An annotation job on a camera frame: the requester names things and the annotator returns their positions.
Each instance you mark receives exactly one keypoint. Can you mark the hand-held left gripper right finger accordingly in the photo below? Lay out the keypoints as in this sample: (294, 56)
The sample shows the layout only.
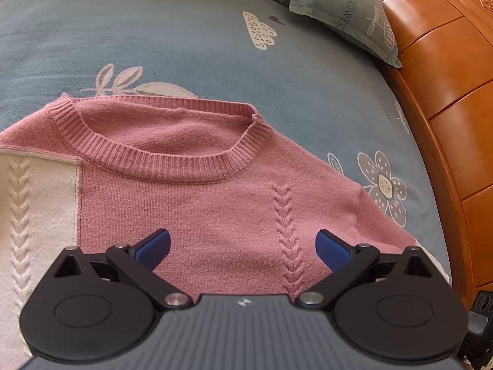
(333, 248)

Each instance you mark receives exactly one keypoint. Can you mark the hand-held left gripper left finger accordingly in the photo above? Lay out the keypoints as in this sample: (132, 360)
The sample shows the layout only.
(154, 244)

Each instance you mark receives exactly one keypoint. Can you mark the pink and cream knit sweater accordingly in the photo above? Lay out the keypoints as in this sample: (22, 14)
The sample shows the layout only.
(192, 208)

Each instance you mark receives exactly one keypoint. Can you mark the wooden headboard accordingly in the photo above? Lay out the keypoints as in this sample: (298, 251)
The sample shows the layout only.
(454, 104)

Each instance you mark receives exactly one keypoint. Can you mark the teal flower print pillow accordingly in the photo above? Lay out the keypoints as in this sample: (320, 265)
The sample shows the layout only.
(346, 11)

